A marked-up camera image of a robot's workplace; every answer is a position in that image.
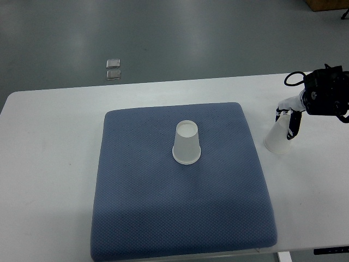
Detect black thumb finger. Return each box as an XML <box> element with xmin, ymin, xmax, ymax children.
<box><xmin>287</xmin><ymin>110</ymin><xmax>302</xmax><ymax>140</ymax></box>

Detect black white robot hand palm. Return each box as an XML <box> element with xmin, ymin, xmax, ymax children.
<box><xmin>277</xmin><ymin>94</ymin><xmax>305</xmax><ymax>112</ymax></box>

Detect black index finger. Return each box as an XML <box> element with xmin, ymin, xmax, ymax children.
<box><xmin>275</xmin><ymin>108</ymin><xmax>281</xmax><ymax>122</ymax></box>

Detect white paper cup carried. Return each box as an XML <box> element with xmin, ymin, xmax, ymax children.
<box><xmin>264</xmin><ymin>115</ymin><xmax>291</xmax><ymax>154</ymax></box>

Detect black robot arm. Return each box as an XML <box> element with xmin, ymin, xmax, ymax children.
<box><xmin>275</xmin><ymin>64</ymin><xmax>348</xmax><ymax>140</ymax></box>

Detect brown cardboard box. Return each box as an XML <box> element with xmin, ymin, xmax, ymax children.
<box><xmin>305</xmin><ymin>0</ymin><xmax>348</xmax><ymax>11</ymax></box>

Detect white paper cup on mat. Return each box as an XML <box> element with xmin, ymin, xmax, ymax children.
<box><xmin>172</xmin><ymin>120</ymin><xmax>201</xmax><ymax>165</ymax></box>

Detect black tripod leg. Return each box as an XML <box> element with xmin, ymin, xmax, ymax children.
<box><xmin>341</xmin><ymin>9</ymin><xmax>349</xmax><ymax>20</ymax></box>

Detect blue textured cushion mat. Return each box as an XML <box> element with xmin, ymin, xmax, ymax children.
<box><xmin>91</xmin><ymin>102</ymin><xmax>277</xmax><ymax>261</ymax></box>

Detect black table control panel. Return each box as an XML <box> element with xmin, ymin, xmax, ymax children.
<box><xmin>313</xmin><ymin>246</ymin><xmax>349</xmax><ymax>255</ymax></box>

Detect white table leg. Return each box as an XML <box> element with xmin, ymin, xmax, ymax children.
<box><xmin>277</xmin><ymin>252</ymin><xmax>292</xmax><ymax>262</ymax></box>

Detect lower metal floor plate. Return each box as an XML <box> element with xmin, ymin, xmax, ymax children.
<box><xmin>106</xmin><ymin>69</ymin><xmax>121</xmax><ymax>80</ymax></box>

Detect metal floor plate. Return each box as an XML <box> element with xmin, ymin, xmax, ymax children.
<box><xmin>106</xmin><ymin>69</ymin><xmax>121</xmax><ymax>80</ymax></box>
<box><xmin>106</xmin><ymin>58</ymin><xmax>121</xmax><ymax>69</ymax></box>

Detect upper metal floor plate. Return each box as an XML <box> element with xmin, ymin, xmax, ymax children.
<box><xmin>106</xmin><ymin>58</ymin><xmax>121</xmax><ymax>69</ymax></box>

